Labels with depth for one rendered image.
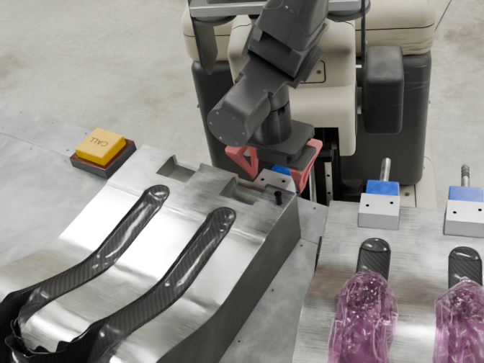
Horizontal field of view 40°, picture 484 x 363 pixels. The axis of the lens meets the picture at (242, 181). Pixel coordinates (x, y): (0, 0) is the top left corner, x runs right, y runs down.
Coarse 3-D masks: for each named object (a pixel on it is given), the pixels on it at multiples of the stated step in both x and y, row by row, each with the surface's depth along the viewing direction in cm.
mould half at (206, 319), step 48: (192, 192) 90; (288, 192) 88; (96, 240) 87; (144, 240) 86; (240, 240) 83; (288, 240) 90; (0, 288) 77; (96, 288) 79; (144, 288) 80; (192, 288) 79; (240, 288) 80; (48, 336) 70; (144, 336) 71; (192, 336) 73
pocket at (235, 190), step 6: (234, 180) 92; (228, 186) 91; (234, 186) 92; (240, 186) 92; (246, 186) 92; (252, 186) 92; (222, 192) 90; (228, 192) 91; (234, 192) 93; (240, 192) 93; (246, 192) 92; (252, 192) 92; (258, 192) 91; (234, 198) 92; (240, 198) 92; (246, 198) 92; (252, 198) 92; (258, 198) 91; (246, 204) 91; (252, 204) 91
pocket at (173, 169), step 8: (168, 160) 96; (176, 160) 97; (160, 168) 95; (168, 168) 96; (176, 168) 97; (184, 168) 96; (192, 168) 96; (168, 176) 97; (176, 176) 97; (184, 176) 97
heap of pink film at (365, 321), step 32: (352, 288) 74; (384, 288) 74; (480, 288) 74; (352, 320) 68; (384, 320) 70; (448, 320) 68; (480, 320) 67; (352, 352) 66; (384, 352) 67; (448, 352) 65; (480, 352) 65
